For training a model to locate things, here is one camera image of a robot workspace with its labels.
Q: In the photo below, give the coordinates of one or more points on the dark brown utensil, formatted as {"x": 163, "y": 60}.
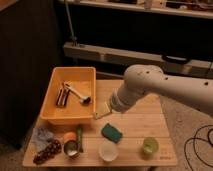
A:
{"x": 62, "y": 97}

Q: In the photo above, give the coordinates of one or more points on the toy carrot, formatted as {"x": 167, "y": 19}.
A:
{"x": 75, "y": 136}

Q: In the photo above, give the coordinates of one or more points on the white small bowl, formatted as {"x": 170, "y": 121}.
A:
{"x": 108, "y": 151}

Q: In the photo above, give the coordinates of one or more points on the grey blue cloth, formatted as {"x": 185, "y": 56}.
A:
{"x": 40, "y": 137}

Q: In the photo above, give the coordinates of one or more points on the metal garlic press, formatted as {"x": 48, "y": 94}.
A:
{"x": 85, "y": 100}

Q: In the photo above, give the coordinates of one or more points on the teal green sponge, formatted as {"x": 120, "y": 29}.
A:
{"x": 111, "y": 133}

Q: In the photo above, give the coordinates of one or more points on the green plastic cup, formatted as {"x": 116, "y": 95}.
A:
{"x": 150, "y": 146}

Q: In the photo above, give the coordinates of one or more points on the orange plastic tray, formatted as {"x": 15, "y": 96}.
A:
{"x": 82, "y": 79}

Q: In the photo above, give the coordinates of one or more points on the small metal cup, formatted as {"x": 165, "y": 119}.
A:
{"x": 71, "y": 148}

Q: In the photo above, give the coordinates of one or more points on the metal vertical pole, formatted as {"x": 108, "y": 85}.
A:
{"x": 72, "y": 35}

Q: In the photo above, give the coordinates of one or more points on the purple toy grapes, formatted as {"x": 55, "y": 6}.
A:
{"x": 53, "y": 148}

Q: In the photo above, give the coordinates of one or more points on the grey shelf beam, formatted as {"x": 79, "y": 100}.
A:
{"x": 193, "y": 68}

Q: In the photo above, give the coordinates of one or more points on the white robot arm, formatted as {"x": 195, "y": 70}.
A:
{"x": 140, "y": 80}

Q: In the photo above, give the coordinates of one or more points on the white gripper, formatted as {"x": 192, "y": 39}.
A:
{"x": 121, "y": 101}

